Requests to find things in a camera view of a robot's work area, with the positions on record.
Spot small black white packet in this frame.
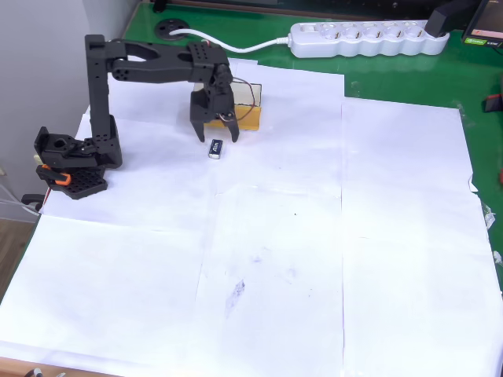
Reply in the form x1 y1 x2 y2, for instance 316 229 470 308
207 138 226 160

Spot yellow box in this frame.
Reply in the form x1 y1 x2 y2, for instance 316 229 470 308
195 80 263 133

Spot white paper sheet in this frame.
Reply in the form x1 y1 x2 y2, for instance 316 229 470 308
340 97 479 240
340 188 503 377
39 44 260 232
0 214 207 372
214 62 346 197
194 184 346 377

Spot orange black table clamp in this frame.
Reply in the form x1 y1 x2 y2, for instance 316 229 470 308
37 164 72 186

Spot white power strip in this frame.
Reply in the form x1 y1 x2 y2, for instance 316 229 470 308
289 20 451 59

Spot black power adapter plug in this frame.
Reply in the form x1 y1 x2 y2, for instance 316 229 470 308
425 0 484 39

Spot red black small tool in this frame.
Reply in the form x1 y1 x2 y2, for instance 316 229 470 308
482 93 503 114

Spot black box green label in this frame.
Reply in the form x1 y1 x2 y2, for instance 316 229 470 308
461 0 503 49

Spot red servo cable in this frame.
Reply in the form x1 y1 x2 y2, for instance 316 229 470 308
219 78 263 123

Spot white power strip cable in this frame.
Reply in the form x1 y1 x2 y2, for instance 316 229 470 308
168 27 294 53

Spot black round cable grommet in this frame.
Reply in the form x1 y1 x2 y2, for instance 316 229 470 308
155 18 189 40

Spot black clamp handle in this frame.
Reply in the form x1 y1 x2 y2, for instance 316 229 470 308
21 193 43 213

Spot thin white wall cables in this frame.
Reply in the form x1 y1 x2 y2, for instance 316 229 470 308
0 182 40 217

